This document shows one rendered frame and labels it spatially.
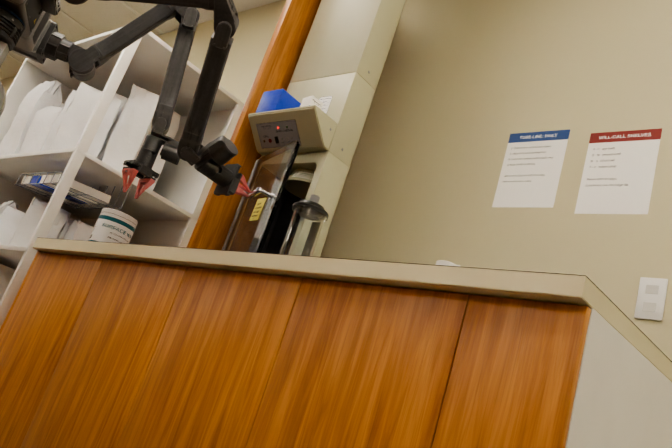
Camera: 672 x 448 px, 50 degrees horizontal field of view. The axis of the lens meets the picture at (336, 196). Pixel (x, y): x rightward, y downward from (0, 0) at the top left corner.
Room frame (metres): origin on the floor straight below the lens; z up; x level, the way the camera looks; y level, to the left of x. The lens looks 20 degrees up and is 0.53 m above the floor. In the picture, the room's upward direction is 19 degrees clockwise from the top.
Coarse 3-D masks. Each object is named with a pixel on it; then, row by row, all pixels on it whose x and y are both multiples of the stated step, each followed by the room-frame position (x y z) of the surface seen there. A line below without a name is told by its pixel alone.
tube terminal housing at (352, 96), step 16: (320, 80) 2.19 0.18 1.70; (336, 80) 2.13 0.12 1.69; (352, 80) 2.08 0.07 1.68; (304, 96) 2.23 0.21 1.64; (320, 96) 2.17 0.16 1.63; (336, 96) 2.11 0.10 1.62; (352, 96) 2.09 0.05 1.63; (368, 96) 2.14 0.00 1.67; (336, 112) 2.09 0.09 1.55; (352, 112) 2.11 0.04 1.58; (336, 128) 2.08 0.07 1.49; (352, 128) 2.12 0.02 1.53; (336, 144) 2.09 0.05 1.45; (352, 144) 2.14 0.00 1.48; (304, 160) 2.14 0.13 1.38; (320, 160) 2.09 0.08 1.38; (336, 160) 2.11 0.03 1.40; (320, 176) 2.08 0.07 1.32; (336, 176) 2.12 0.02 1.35; (320, 192) 2.09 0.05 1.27; (336, 192) 2.14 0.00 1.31; (320, 240) 2.14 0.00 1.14
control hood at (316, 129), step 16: (272, 112) 2.14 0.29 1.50; (288, 112) 2.09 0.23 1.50; (304, 112) 2.04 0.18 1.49; (320, 112) 2.02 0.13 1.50; (256, 128) 2.23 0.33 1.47; (304, 128) 2.07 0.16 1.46; (320, 128) 2.03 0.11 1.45; (256, 144) 2.27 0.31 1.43; (304, 144) 2.11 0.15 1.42; (320, 144) 2.06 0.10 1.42
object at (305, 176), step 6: (294, 174) 2.19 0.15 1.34; (300, 174) 2.18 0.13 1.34; (306, 174) 2.17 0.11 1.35; (312, 174) 2.17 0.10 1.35; (288, 180) 2.20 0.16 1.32; (294, 180) 2.28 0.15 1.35; (300, 180) 2.16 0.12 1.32; (306, 180) 2.16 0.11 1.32; (288, 186) 2.28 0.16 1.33; (294, 186) 2.30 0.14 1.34; (300, 186) 2.31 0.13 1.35; (306, 186) 2.31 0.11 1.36; (294, 192) 2.31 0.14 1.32; (300, 192) 2.32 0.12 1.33; (306, 192) 2.32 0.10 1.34
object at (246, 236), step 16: (288, 144) 2.08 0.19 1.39; (272, 160) 2.16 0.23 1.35; (288, 160) 2.03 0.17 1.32; (256, 176) 2.25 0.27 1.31; (272, 176) 2.11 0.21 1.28; (272, 208) 2.02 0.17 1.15; (240, 224) 2.22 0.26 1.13; (256, 224) 2.09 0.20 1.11; (240, 240) 2.17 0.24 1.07; (256, 240) 2.05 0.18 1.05
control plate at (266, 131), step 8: (288, 120) 2.10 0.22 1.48; (264, 128) 2.20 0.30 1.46; (272, 128) 2.17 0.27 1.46; (280, 128) 2.15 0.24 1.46; (288, 128) 2.12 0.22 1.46; (296, 128) 2.10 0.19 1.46; (264, 136) 2.22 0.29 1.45; (272, 136) 2.19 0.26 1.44; (280, 136) 2.17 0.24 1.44; (288, 136) 2.14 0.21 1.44; (296, 136) 2.12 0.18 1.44; (264, 144) 2.24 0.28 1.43; (272, 144) 2.21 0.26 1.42; (280, 144) 2.19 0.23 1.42
